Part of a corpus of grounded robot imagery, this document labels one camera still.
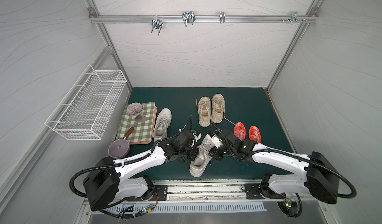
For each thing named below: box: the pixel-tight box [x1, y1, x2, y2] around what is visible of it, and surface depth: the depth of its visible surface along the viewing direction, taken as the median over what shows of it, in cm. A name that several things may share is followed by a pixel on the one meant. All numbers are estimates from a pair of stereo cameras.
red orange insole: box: [233, 121, 247, 142], surface depth 97 cm
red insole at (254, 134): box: [248, 125, 262, 144], surface depth 96 cm
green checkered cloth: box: [115, 101, 156, 143], surface depth 100 cm
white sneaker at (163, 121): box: [153, 107, 173, 142], surface depth 92 cm
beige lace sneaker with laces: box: [210, 93, 226, 124], surface depth 103 cm
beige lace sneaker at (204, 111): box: [195, 96, 211, 127], surface depth 102 cm
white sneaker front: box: [189, 133, 216, 178], surface depth 78 cm
